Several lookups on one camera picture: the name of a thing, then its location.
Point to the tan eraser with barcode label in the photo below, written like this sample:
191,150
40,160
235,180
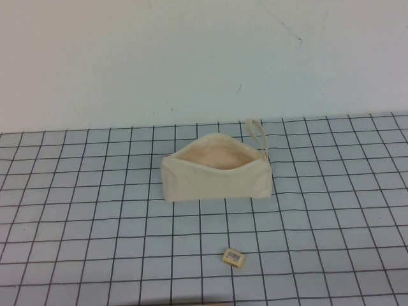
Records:
232,255

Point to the cream fabric pencil case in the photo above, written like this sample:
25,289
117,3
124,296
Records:
216,185

